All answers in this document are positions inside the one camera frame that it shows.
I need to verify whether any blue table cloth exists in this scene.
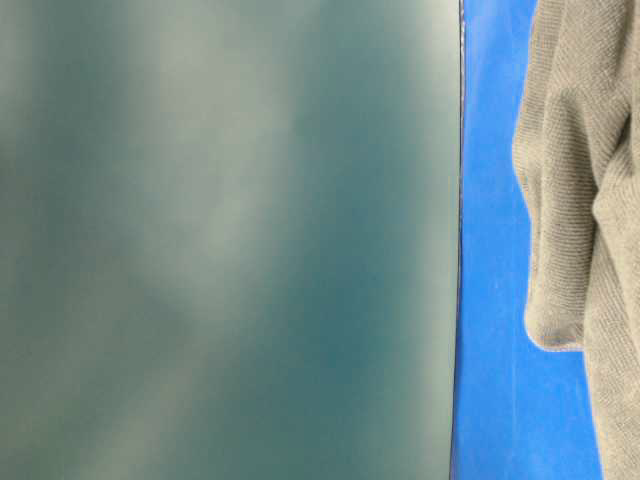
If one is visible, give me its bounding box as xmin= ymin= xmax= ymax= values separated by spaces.
xmin=451 ymin=1 xmax=601 ymax=479

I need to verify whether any large grey towel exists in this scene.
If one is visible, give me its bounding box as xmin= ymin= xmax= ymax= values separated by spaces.
xmin=512 ymin=1 xmax=639 ymax=479

